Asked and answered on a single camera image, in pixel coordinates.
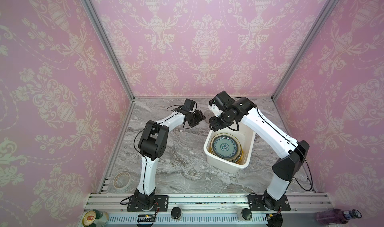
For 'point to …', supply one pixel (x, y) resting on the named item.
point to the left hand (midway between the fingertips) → (204, 119)
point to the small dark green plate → (225, 146)
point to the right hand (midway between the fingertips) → (215, 125)
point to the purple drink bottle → (334, 216)
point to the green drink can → (93, 218)
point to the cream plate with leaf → (233, 157)
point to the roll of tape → (121, 180)
